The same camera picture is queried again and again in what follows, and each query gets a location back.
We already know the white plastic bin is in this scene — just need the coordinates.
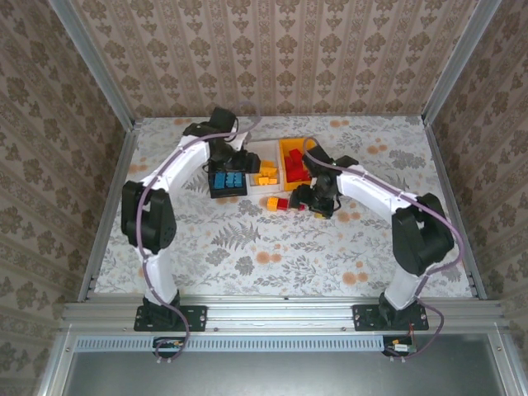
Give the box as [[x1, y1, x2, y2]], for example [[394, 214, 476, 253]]
[[246, 141, 285, 195]]

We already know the black plastic bin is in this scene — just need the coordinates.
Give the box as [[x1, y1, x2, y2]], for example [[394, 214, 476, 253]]
[[208, 163, 249, 200]]

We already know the yellow plastic bin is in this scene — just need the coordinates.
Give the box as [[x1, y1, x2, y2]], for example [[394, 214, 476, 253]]
[[278, 138, 317, 192]]

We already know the floral table covering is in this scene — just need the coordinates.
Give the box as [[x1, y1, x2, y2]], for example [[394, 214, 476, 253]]
[[93, 115, 474, 299]]

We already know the small circuit board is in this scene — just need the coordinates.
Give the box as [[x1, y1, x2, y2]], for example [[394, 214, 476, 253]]
[[153, 336, 186, 354], [382, 336, 416, 356]]

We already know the grey metal panel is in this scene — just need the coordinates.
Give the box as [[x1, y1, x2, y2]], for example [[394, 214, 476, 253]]
[[65, 350, 512, 396]]

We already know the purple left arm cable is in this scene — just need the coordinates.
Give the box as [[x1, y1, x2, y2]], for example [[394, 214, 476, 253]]
[[137, 101, 262, 364]]

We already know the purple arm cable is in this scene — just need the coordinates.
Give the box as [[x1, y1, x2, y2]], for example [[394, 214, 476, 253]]
[[137, 101, 262, 364], [302, 138, 466, 364]]

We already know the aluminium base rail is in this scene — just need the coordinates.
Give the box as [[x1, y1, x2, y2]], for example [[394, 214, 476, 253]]
[[61, 295, 509, 336]]

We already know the aluminium table side rail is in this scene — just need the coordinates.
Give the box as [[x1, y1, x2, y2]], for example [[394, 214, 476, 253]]
[[421, 116, 488, 301], [77, 118, 144, 301]]

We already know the slotted grey cable duct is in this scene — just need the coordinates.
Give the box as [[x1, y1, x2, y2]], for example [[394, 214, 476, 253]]
[[75, 334, 387, 352]]

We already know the aluminium frame post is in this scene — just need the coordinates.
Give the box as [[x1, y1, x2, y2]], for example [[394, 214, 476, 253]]
[[420, 0, 502, 125], [48, 0, 137, 127]]

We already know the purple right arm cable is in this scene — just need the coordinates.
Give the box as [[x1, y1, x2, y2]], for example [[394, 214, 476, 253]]
[[302, 138, 466, 364]]

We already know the aluminium lower frame rail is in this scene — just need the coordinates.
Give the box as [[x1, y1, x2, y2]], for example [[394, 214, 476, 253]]
[[488, 332, 527, 396], [39, 329, 78, 396]]

